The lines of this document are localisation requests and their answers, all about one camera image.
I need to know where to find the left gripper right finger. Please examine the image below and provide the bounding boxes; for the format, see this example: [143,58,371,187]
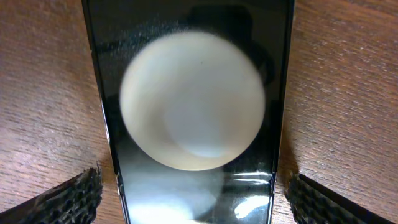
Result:
[285,174,393,224]

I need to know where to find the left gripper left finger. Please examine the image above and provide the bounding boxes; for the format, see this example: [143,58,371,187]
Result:
[1,168,103,224]

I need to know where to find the black smartphone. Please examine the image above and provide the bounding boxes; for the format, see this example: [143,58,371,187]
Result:
[82,0,295,223]

